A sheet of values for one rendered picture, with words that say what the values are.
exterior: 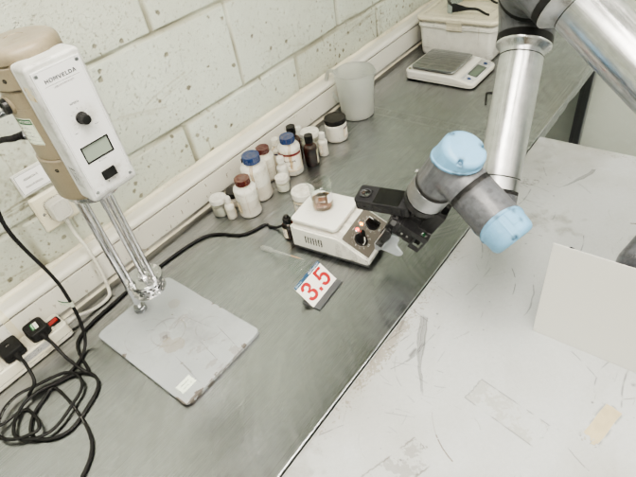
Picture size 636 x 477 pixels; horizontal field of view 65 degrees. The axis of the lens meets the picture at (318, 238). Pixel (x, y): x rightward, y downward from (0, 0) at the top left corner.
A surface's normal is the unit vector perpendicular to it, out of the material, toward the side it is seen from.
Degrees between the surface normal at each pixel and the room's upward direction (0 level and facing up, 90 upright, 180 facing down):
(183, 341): 0
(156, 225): 90
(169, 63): 90
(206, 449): 0
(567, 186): 0
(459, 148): 30
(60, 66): 90
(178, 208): 90
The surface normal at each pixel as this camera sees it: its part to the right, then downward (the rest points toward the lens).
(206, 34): 0.78, 0.33
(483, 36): -0.58, 0.64
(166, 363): -0.14, -0.74
